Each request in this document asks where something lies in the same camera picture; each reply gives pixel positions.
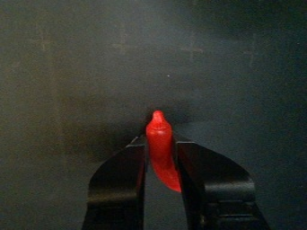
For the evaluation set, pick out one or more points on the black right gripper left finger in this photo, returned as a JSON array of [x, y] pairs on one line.
[[115, 182]]

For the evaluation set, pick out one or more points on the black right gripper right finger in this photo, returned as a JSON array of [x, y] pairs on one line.
[[218, 185]]

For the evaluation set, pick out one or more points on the red toy chile pepper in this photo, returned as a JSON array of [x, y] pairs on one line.
[[160, 143]]

